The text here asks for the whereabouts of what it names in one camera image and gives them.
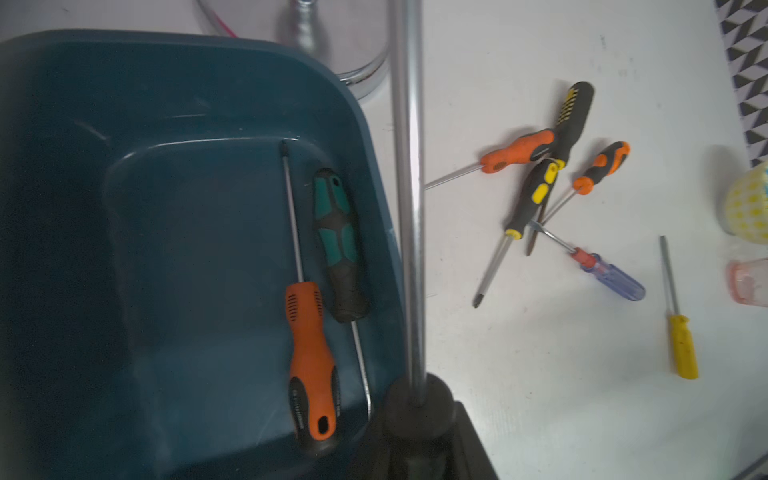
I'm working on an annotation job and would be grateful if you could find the blue transparent handle screwdriver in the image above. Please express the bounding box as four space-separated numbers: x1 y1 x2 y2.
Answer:
528 220 646 301

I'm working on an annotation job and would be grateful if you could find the chrome glass holder stand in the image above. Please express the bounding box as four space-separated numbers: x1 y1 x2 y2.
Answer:
197 0 388 100

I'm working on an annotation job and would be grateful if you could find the yellow handle screwdriver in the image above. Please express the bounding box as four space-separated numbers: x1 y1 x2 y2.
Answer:
659 235 699 380

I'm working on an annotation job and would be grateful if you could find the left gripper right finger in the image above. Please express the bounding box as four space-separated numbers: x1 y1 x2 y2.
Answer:
443 401 499 480

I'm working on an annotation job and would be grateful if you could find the teal plastic storage box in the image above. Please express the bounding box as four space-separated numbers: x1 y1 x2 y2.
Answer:
1 30 403 479

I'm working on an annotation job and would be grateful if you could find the orange black short screwdriver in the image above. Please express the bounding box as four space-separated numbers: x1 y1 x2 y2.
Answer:
539 141 631 225

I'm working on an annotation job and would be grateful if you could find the black yellow phillips screwdriver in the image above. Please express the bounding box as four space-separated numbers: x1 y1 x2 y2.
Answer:
472 158 567 308

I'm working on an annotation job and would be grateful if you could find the pink transparent cup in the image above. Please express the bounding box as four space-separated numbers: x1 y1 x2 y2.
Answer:
726 258 768 307

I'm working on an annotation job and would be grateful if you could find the orange black large screwdriver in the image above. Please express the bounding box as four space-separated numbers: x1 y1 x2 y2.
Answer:
279 141 340 457

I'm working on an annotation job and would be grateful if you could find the black orange-tipped screwdriver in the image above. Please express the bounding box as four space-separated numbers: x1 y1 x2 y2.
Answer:
389 1 453 479

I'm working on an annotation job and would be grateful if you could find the small orange handle screwdriver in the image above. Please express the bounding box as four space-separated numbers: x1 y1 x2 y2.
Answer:
424 129 556 190

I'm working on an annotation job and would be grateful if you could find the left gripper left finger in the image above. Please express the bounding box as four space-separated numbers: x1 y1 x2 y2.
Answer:
346 408 394 480

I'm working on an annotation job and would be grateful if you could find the black yellow long screwdriver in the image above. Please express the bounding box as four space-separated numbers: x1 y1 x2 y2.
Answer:
523 81 595 227

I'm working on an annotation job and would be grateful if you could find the patterned ceramic bowl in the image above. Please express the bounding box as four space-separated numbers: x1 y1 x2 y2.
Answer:
723 162 768 245

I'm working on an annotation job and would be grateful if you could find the green black handle screwdriver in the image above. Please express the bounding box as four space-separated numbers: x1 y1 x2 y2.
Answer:
313 167 373 417

